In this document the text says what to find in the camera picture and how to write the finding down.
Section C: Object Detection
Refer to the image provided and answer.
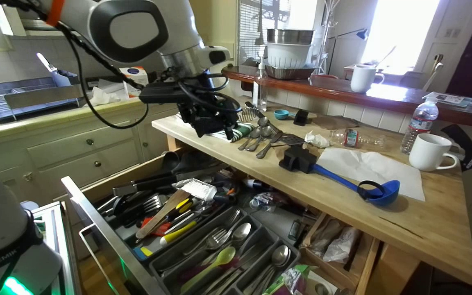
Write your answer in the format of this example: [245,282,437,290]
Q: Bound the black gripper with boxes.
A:
[178,93,244,141]

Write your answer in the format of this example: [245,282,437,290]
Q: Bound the metal spoon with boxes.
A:
[253,133,285,161]
[204,220,253,254]

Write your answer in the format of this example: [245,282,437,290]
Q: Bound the metal spoon in tray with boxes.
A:
[204,220,253,254]

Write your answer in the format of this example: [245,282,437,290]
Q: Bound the green plastic spoon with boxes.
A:
[178,244,237,295]

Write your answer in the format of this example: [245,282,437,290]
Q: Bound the green white striped towel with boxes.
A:
[231,125,253,139]

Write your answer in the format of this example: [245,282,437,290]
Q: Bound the metal table knife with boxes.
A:
[237,126,260,152]

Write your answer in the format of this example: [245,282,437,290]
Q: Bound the clear soap pump bottle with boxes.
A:
[249,52,270,111]

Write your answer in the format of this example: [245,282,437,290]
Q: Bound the slotted metal spatula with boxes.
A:
[276,131,306,151]

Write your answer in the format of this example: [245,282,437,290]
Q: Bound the small black object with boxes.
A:
[291,108,309,128]

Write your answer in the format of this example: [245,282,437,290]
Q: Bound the white colander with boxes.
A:
[263,41,314,71]

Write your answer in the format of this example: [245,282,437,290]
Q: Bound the crumpled white tissue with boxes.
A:
[303,130,331,149]

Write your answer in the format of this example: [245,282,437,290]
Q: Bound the metal mixing bowl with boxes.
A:
[263,28,316,46]

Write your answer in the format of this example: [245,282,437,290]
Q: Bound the wooden spatula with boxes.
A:
[132,189,191,241]

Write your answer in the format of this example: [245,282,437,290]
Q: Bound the small glass jar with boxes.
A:
[344,126,360,149]

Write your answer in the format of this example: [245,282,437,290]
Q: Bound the dark wooden bar counter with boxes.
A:
[226,69,472,130]

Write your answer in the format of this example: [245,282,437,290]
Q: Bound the white ceramic mug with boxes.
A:
[349,62,385,93]
[408,133,460,174]

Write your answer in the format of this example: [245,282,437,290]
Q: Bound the grey cutlery tray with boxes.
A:
[147,205,301,295]

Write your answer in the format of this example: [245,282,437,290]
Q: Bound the wooden kitchen island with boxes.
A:
[150,107,472,295]

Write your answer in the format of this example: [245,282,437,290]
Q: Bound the clear plastic bag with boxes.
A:
[321,225,362,266]

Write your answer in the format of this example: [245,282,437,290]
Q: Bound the green snack bag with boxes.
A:
[275,264,339,295]

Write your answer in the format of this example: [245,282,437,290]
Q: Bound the cream kitchen cabinets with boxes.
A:
[0,98,178,205]

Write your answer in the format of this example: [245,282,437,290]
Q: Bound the clear water bottle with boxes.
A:
[399,97,440,156]

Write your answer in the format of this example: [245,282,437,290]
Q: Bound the small wooden box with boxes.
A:
[299,211,383,295]

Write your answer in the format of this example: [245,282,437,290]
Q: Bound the black bag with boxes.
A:
[439,123,472,172]

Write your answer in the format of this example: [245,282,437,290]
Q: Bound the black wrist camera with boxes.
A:
[137,80,194,107]

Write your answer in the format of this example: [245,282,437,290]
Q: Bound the yellow handled tool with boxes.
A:
[131,216,199,262]

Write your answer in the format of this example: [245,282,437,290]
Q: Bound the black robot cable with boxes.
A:
[60,23,152,131]

